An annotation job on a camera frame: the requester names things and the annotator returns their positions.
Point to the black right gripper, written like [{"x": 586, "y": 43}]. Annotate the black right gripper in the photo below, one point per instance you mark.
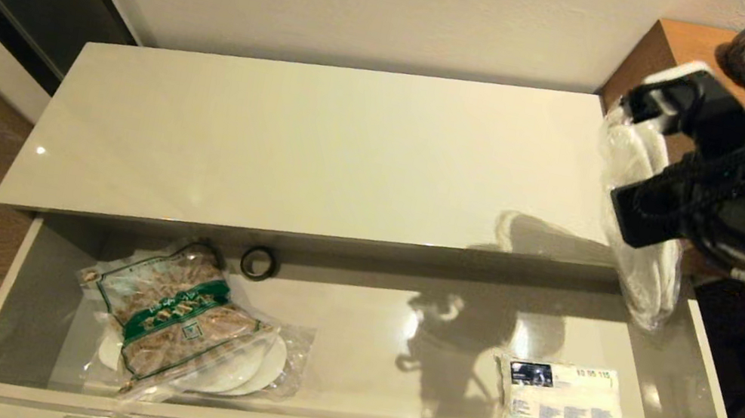
[{"x": 657, "y": 205}]

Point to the white slippers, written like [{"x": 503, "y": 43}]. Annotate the white slippers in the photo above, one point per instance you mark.
[
  {"x": 644, "y": 234},
  {"x": 272, "y": 367}
]

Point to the white tissue pack blue print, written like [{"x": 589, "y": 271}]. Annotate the white tissue pack blue print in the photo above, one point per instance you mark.
[{"x": 561, "y": 399}]

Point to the white cabinet drawer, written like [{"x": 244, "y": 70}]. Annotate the white cabinet drawer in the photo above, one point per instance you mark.
[{"x": 354, "y": 359}]

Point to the green label snack bag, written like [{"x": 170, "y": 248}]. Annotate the green label snack bag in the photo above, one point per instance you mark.
[{"x": 175, "y": 327}]

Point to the brown wooden desk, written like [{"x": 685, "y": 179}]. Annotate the brown wooden desk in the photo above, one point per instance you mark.
[{"x": 655, "y": 60}]

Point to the black tape roll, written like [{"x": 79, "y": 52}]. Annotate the black tape roll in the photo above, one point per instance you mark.
[{"x": 258, "y": 263}]

